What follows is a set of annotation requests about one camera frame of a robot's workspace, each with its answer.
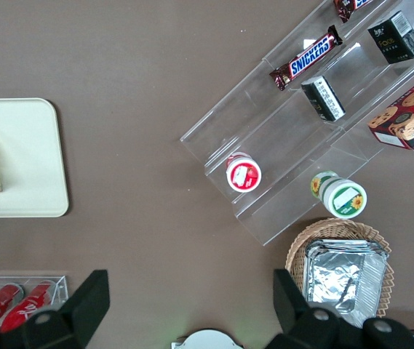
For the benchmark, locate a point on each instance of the red lid yogurt cup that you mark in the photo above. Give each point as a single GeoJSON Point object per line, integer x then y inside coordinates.
{"type": "Point", "coordinates": [244, 174]}

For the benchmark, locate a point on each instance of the small black carton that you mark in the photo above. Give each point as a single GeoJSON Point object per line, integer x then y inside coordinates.
{"type": "Point", "coordinates": [396, 36]}
{"type": "Point", "coordinates": [325, 98]}

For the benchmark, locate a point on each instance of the clear acrylic stepped shelf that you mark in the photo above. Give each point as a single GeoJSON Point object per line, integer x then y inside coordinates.
{"type": "Point", "coordinates": [283, 145]}

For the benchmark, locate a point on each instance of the light tan wicker basket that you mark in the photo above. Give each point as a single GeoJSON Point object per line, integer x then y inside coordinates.
{"type": "Point", "coordinates": [337, 227]}

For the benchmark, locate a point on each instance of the clear acrylic bottle rack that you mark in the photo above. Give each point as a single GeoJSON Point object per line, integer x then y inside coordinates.
{"type": "Point", "coordinates": [59, 287]}

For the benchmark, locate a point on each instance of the red plaid cookie box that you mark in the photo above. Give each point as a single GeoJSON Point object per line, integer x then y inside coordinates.
{"type": "Point", "coordinates": [410, 116]}

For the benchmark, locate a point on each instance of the cream rectangular serving tray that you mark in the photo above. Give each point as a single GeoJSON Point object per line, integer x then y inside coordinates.
{"type": "Point", "coordinates": [32, 160]}

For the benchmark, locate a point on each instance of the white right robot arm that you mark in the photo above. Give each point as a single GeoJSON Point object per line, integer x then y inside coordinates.
{"type": "Point", "coordinates": [206, 340]}

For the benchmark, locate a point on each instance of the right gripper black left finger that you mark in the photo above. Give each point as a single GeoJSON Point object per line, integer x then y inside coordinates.
{"type": "Point", "coordinates": [64, 323]}

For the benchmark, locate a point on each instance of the snickers chocolate bar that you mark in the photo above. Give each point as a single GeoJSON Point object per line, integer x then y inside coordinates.
{"type": "Point", "coordinates": [308, 56]}
{"type": "Point", "coordinates": [356, 7]}

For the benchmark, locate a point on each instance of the green lid yogurt cup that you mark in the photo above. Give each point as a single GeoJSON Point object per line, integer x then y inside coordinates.
{"type": "Point", "coordinates": [345, 198]}

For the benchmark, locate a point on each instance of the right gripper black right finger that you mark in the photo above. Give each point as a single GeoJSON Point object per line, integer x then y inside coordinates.
{"type": "Point", "coordinates": [312, 327]}

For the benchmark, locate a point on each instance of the aluminium foil container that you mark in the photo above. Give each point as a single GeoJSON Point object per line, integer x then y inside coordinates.
{"type": "Point", "coordinates": [337, 276]}

